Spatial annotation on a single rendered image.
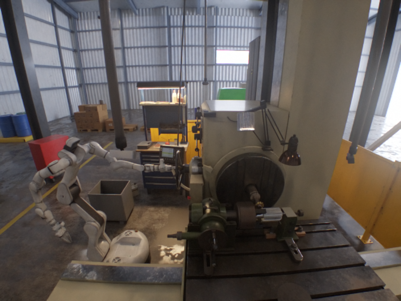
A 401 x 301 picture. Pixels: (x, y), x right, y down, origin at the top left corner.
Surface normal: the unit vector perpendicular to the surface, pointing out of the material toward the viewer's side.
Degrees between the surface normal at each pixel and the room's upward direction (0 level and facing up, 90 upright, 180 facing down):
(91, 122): 90
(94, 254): 90
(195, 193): 90
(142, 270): 0
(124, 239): 73
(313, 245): 0
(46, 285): 0
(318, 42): 90
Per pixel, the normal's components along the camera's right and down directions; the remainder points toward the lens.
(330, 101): 0.02, 0.36
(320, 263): 0.00, -0.93
